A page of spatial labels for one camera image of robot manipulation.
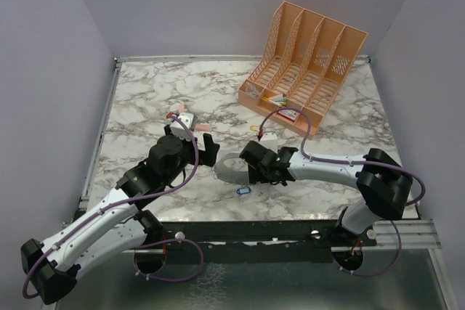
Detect blue key tag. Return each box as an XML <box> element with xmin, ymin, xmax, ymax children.
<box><xmin>236</xmin><ymin>187</ymin><xmax>250</xmax><ymax>195</ymax></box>

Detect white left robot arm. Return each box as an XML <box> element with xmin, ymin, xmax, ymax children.
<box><xmin>20</xmin><ymin>121</ymin><xmax>220</xmax><ymax>305</ymax></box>

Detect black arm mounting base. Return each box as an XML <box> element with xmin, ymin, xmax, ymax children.
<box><xmin>72</xmin><ymin>208</ymin><xmax>379</xmax><ymax>264</ymax></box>

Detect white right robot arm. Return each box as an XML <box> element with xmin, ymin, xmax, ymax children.
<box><xmin>239</xmin><ymin>141</ymin><xmax>413</xmax><ymax>245</ymax></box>

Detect yellow capped pink tube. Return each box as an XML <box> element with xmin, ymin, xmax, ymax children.
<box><xmin>195</xmin><ymin>124</ymin><xmax>211</xmax><ymax>132</ymax></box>

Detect red white small box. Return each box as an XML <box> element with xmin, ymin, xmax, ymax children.
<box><xmin>277</xmin><ymin>108</ymin><xmax>299</xmax><ymax>123</ymax></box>

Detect coloured markers in organizer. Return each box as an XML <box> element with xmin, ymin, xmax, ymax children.
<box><xmin>264</xmin><ymin>94</ymin><xmax>287</xmax><ymax>107</ymax></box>

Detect clear plastic bag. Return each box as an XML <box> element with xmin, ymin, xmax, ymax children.
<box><xmin>244</xmin><ymin>81</ymin><xmax>261</xmax><ymax>98</ymax></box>

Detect peach plastic file organizer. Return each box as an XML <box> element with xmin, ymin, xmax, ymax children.
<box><xmin>238</xmin><ymin>1</ymin><xmax>368</xmax><ymax>136</ymax></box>

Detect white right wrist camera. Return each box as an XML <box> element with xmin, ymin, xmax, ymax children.
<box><xmin>259</xmin><ymin>132</ymin><xmax>278</xmax><ymax>152</ymax></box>

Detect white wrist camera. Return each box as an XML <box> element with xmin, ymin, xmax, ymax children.
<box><xmin>259</xmin><ymin>132</ymin><xmax>278</xmax><ymax>152</ymax></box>
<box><xmin>166</xmin><ymin>112</ymin><xmax>198</xmax><ymax>141</ymax></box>

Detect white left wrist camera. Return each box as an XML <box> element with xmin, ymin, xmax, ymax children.
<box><xmin>166</xmin><ymin>112</ymin><xmax>198</xmax><ymax>141</ymax></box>

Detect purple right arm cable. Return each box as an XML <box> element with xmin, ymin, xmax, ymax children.
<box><xmin>258</xmin><ymin>107</ymin><xmax>426</xmax><ymax>277</ymax></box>

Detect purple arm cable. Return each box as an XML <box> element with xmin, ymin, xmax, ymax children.
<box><xmin>258</xmin><ymin>107</ymin><xmax>426</xmax><ymax>277</ymax></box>
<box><xmin>22</xmin><ymin>113</ymin><xmax>206</xmax><ymax>298</ymax></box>

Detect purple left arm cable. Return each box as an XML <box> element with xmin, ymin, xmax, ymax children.
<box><xmin>22</xmin><ymin>113</ymin><xmax>206</xmax><ymax>298</ymax></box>

